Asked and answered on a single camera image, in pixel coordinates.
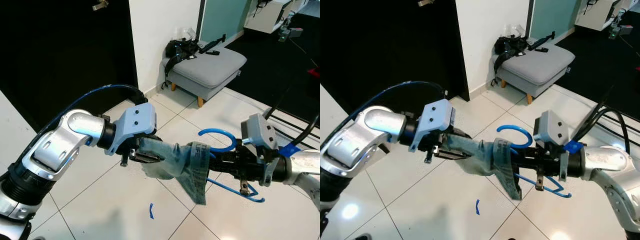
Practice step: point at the blue floor tape mark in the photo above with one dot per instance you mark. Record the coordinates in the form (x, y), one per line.
(478, 207)
(151, 211)

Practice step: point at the black door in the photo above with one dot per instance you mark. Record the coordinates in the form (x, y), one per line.
(380, 50)
(60, 50)

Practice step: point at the black selfie stick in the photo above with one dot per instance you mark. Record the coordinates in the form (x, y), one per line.
(210, 46)
(540, 42)

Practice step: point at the black floor carpet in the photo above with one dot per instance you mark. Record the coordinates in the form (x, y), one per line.
(280, 70)
(600, 65)

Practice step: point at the blue plastic hanger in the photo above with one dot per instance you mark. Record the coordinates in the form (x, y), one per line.
(217, 130)
(514, 127)

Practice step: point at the grey cushioned ottoman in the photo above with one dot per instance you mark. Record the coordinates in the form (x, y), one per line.
(537, 65)
(210, 70)

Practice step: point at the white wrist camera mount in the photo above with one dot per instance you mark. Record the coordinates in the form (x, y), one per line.
(257, 132)
(435, 115)
(550, 127)
(135, 120)

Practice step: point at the clear plastic bag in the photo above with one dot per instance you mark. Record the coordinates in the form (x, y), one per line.
(513, 31)
(184, 35)

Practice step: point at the white shelf unit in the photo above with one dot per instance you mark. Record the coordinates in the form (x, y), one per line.
(595, 17)
(265, 20)

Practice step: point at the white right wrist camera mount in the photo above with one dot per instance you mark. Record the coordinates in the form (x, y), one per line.
(257, 132)
(550, 127)

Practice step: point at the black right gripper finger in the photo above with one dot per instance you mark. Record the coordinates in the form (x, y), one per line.
(230, 166)
(527, 162)
(525, 152)
(227, 156)

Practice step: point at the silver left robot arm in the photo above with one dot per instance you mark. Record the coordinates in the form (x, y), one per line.
(370, 140)
(60, 145)

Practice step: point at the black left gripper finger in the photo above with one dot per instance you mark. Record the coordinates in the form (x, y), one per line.
(450, 154)
(147, 158)

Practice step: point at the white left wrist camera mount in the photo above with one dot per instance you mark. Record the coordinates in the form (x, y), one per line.
(135, 120)
(435, 115)

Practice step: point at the small black remote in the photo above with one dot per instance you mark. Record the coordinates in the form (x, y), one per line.
(213, 52)
(542, 49)

